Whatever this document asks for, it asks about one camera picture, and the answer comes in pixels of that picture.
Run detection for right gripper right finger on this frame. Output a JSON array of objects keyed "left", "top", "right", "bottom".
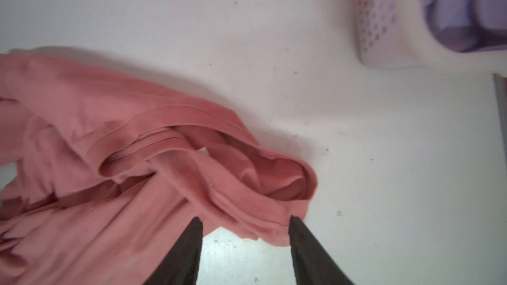
[{"left": 289, "top": 216, "right": 354, "bottom": 285}]

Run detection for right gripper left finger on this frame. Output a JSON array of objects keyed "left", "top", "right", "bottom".
[{"left": 143, "top": 217, "right": 203, "bottom": 285}]

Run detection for pink t shirt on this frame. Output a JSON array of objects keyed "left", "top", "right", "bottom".
[{"left": 1, "top": 54, "right": 317, "bottom": 284}]

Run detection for white plastic laundry basket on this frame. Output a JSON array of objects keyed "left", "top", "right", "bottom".
[{"left": 353, "top": 0, "right": 506, "bottom": 73}]

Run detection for lavender t shirt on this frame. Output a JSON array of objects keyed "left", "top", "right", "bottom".
[{"left": 421, "top": 0, "right": 506, "bottom": 53}]

